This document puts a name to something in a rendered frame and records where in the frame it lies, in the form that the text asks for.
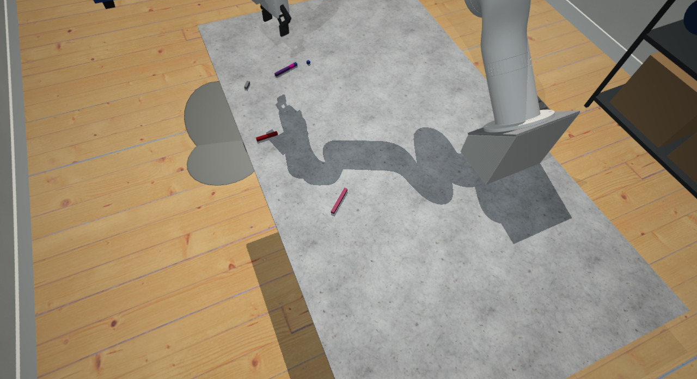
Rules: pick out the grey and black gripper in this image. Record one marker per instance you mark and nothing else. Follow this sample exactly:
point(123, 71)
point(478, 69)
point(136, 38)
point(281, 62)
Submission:
point(274, 7)

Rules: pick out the purple rod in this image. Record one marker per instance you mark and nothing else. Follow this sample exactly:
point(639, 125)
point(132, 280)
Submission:
point(281, 71)

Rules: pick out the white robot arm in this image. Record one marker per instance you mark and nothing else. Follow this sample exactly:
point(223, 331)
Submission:
point(507, 62)

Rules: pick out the pink rod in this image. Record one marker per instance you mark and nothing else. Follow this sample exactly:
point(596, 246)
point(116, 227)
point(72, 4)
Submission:
point(339, 200)

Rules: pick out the dark red rod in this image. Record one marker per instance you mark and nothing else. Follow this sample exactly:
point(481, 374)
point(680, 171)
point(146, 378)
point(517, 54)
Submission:
point(269, 135)

